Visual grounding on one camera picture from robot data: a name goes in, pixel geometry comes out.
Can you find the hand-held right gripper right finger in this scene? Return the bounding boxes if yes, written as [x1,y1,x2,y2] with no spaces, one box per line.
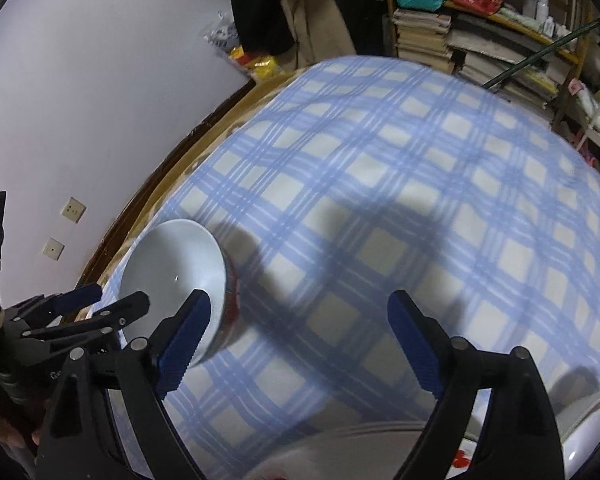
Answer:
[386,288,567,480]

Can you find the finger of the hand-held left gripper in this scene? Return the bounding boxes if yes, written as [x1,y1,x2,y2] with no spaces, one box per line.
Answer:
[9,283,103,329]
[27,292,151,349]

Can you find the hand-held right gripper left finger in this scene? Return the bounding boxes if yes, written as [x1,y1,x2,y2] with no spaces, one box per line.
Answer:
[32,288,213,480]

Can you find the small bowl red outside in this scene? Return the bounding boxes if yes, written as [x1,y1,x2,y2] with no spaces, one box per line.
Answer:
[119,220,241,366]

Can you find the large white bowl red emblem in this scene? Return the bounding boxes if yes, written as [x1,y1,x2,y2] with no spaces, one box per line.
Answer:
[550,387,600,480]

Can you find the person's left hand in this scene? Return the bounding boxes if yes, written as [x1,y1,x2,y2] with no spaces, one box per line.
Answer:
[0,410,44,467]

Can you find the blue checked blanket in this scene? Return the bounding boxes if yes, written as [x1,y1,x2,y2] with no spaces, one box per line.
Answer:
[87,55,600,480]

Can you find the yellow red packet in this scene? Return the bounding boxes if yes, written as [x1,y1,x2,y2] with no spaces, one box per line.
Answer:
[227,45,281,81]

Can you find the clear plastic bag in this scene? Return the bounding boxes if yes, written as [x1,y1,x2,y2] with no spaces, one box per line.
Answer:
[202,10,243,53]

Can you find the stack of magazines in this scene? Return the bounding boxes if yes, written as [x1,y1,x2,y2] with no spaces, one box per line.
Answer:
[447,15,576,113]

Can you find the stack of books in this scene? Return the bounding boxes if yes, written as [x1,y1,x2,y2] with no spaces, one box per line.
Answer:
[392,7,453,68]

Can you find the green pole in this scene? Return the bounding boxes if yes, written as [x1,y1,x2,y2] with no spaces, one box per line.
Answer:
[481,16,600,90]

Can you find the dark hanging clothes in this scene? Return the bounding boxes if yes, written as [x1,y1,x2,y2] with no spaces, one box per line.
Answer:
[227,0,296,56]

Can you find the beige hanging cloth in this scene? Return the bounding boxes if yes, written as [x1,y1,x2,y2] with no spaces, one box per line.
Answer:
[280,0,361,68]

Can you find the yellow metal shelf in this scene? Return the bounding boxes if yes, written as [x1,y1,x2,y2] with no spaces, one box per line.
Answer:
[380,0,596,126]

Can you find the white bottles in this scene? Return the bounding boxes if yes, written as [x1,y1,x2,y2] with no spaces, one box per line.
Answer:
[522,0,571,36]

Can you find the beige wall socket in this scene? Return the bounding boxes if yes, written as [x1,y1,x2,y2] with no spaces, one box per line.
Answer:
[42,237,66,261]
[61,196,87,222]

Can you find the wooden bed frame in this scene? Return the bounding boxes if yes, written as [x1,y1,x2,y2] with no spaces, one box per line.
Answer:
[77,77,261,286]

